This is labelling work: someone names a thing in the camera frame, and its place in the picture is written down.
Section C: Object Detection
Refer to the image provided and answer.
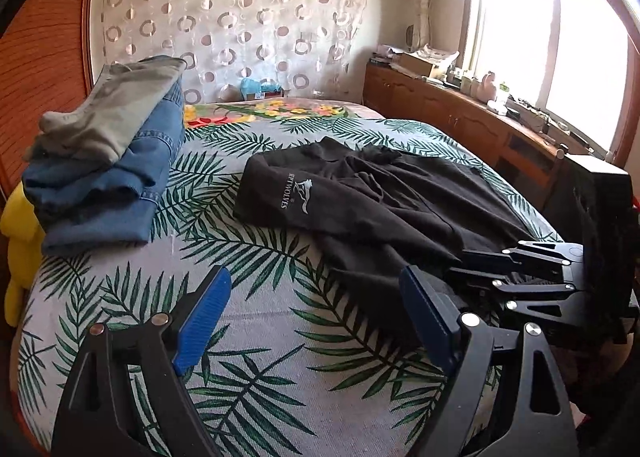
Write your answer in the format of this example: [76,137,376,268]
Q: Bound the wooden sideboard cabinet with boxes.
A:
[362,62,560,209]

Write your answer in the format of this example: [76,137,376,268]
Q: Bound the folded blue jeans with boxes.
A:
[22,81,184,257]

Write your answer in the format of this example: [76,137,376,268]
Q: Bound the cardboard box on cabinet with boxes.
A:
[398,53,444,79]

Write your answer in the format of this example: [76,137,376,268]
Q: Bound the blue toy on box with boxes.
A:
[240,78,283,100]

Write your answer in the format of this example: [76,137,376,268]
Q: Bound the floral blanket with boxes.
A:
[183,97,382,130]

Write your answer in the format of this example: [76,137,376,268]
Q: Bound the palm leaf bed sheet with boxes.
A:
[13,114,555,456]

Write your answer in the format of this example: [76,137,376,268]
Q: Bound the folded grey pants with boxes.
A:
[25,55,186,164]

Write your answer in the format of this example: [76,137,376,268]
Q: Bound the wooden sliding wardrobe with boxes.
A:
[1,0,92,195]

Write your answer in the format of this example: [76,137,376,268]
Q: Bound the yellow plush toy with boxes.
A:
[1,183,44,327]

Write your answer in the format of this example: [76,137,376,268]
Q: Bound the pink bottle on cabinet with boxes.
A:
[475,71,497,104]

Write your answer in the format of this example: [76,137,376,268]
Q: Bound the circle pattern curtain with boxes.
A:
[94,0,368,104]

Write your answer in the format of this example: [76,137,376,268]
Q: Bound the window with wooden frame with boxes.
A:
[459,0,640,168]

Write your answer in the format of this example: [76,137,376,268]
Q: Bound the black pants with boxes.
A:
[233,137,534,333]

